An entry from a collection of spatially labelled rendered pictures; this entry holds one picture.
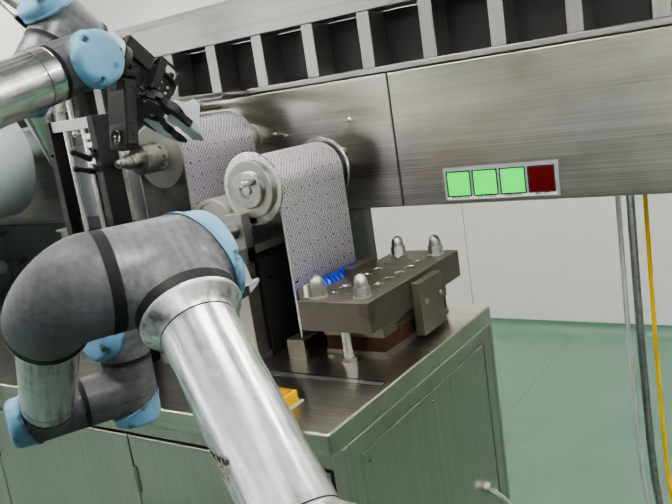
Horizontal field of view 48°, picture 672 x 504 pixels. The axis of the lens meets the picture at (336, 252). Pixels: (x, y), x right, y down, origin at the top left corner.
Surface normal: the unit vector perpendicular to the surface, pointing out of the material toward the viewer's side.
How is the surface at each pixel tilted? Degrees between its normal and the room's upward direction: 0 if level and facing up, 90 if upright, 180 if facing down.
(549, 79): 90
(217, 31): 90
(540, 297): 90
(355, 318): 90
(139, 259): 64
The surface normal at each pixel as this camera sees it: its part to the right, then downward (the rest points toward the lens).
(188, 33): -0.54, 0.25
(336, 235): 0.83, -0.01
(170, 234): 0.19, -0.69
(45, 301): -0.25, 0.14
